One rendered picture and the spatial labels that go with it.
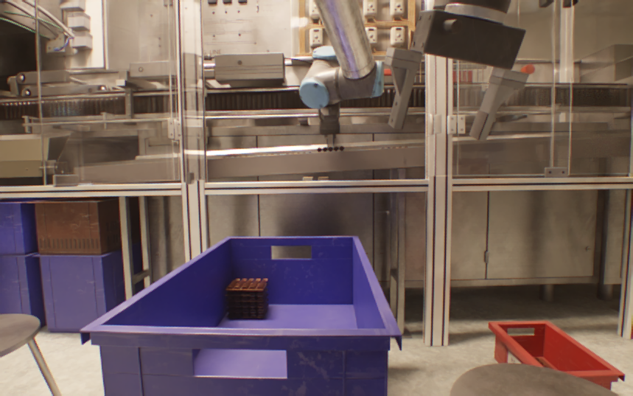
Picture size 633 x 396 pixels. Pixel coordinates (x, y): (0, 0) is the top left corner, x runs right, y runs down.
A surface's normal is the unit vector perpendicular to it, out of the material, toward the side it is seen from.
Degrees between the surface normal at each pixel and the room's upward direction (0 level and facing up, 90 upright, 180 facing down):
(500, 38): 114
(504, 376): 0
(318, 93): 133
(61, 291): 90
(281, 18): 90
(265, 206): 90
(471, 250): 90
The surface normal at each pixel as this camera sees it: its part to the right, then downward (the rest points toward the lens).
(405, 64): 0.10, 0.47
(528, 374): -0.02, -1.00
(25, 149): -0.03, -0.11
